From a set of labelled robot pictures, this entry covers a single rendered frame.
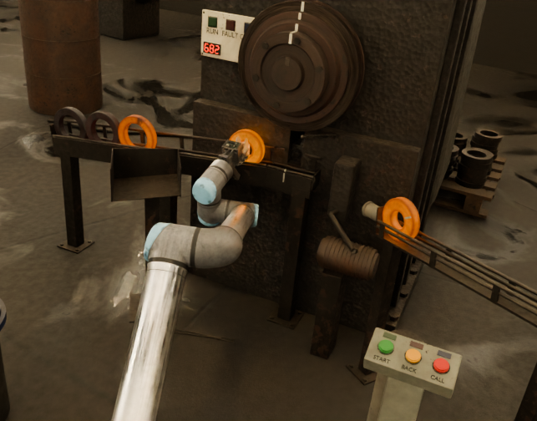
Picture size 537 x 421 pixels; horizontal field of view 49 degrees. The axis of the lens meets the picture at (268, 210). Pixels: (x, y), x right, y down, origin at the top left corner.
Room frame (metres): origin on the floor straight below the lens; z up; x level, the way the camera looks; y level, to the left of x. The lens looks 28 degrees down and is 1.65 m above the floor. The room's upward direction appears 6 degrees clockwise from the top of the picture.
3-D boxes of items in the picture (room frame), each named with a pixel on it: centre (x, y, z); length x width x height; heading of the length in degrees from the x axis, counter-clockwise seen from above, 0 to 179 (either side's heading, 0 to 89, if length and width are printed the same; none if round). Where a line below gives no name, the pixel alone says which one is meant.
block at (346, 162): (2.11, -0.29, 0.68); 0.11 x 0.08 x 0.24; 158
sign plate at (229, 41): (2.41, 0.21, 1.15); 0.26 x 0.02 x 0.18; 68
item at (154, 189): (2.13, 0.49, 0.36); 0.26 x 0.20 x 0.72; 103
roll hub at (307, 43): (2.10, -0.03, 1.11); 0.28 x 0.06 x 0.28; 68
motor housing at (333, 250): (1.94, -0.32, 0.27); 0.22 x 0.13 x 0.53; 68
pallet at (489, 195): (3.94, -0.97, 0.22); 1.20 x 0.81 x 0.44; 66
